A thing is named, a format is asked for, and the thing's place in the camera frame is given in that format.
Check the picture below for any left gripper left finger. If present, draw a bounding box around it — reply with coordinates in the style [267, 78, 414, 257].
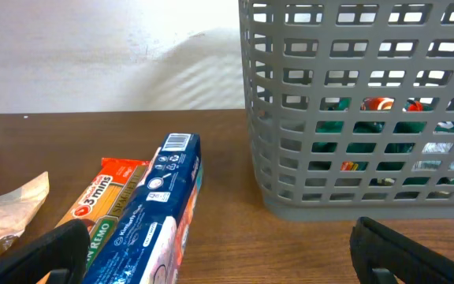
[0, 219, 90, 283]

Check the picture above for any beige paper pouch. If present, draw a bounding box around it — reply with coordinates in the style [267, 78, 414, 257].
[0, 171, 50, 255]

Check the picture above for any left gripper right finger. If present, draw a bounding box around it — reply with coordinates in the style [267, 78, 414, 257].
[349, 217, 454, 283]

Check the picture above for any grey plastic basket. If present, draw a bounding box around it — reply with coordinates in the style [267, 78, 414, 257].
[239, 0, 454, 221]

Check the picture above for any green Nescafe coffee bag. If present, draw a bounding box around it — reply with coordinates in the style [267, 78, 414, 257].
[306, 96, 454, 189]

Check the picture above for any orange spaghetti packet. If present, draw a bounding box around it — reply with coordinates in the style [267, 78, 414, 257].
[58, 158, 150, 267]

